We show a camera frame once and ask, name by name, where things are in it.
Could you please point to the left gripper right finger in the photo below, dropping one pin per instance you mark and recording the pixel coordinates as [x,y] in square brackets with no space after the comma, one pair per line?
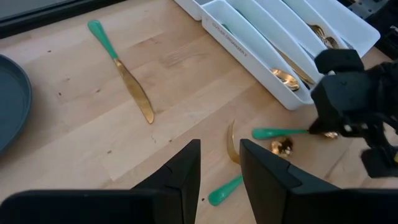
[264,174]

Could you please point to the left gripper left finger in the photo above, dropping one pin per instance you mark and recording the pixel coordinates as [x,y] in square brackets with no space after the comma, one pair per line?
[183,174]

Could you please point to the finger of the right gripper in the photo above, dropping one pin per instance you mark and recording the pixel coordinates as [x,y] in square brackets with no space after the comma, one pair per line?
[339,60]
[342,99]

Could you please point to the white plastic cutlery organizer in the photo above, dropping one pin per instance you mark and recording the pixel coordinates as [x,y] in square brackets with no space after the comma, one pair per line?
[248,53]

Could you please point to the dark grey plate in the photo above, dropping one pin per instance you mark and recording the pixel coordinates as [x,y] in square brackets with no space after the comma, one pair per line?
[12,102]

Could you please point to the black aluminium table frame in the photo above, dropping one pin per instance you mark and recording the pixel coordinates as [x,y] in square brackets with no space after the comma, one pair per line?
[31,26]

